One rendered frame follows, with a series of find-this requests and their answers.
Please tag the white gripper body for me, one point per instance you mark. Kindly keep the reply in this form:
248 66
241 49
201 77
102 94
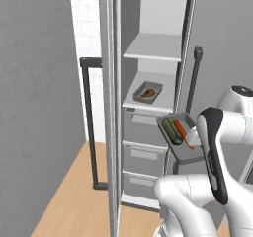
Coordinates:
194 138

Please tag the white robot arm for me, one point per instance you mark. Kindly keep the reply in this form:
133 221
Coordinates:
194 195

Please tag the orange carrot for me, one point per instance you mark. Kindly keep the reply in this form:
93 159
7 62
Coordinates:
181 128

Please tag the grey vegetable container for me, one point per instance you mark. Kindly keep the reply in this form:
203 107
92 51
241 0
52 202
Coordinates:
184 154

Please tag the green cucumber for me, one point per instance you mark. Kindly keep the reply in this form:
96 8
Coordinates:
171 130

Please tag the white freezer rack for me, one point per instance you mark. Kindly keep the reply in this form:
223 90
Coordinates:
166 94
154 48

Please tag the grey freezer drawer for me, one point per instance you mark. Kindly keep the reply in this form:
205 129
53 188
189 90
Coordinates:
138 185
140 130
141 162

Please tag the grey meat container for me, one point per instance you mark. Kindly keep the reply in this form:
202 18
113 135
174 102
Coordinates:
158 89

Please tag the brown chicken drumstick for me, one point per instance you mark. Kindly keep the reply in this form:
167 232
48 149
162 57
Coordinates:
147 93

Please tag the grey freezer door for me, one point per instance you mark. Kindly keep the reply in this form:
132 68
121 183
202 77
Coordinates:
108 116

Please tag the grey freezer body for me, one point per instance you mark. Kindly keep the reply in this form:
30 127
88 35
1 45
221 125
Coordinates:
130 23

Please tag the grey fridge door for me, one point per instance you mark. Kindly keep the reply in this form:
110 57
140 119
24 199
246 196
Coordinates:
224 33

